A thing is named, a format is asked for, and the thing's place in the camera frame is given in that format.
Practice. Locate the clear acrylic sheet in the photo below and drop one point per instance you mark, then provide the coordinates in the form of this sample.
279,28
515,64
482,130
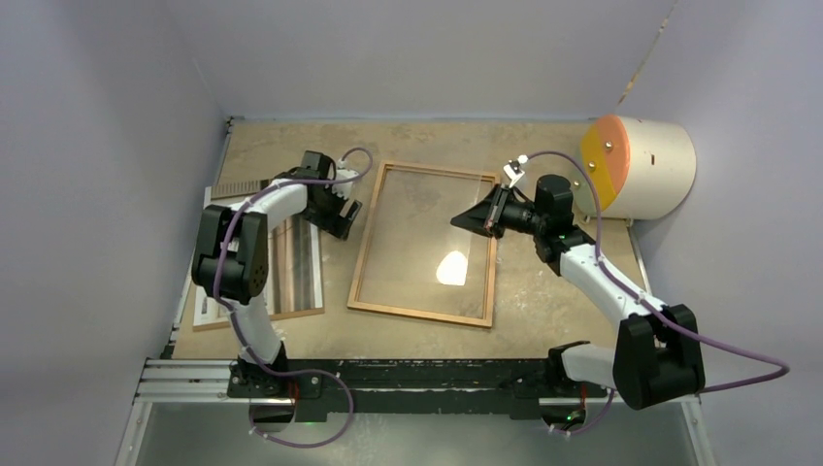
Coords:
424,238

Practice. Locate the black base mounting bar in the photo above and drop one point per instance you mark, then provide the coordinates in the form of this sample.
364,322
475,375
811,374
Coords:
521,389

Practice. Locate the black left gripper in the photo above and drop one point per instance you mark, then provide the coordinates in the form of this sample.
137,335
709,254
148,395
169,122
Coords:
335,224

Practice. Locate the aluminium rail frame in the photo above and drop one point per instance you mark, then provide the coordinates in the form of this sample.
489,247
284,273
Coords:
182,416

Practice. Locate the wooden picture frame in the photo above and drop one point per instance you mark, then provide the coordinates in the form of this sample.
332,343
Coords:
418,315

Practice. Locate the cream cylinder with coloured lid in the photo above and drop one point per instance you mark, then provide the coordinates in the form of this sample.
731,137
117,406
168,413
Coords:
642,169

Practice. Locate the glossy photo print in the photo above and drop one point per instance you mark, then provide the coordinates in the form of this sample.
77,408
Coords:
294,281

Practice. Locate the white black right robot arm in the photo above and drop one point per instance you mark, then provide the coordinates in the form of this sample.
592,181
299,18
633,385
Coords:
655,358

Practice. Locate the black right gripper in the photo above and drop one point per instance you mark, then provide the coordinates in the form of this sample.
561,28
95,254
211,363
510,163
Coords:
487,216

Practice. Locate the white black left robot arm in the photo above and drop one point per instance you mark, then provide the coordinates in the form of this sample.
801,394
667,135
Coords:
231,254

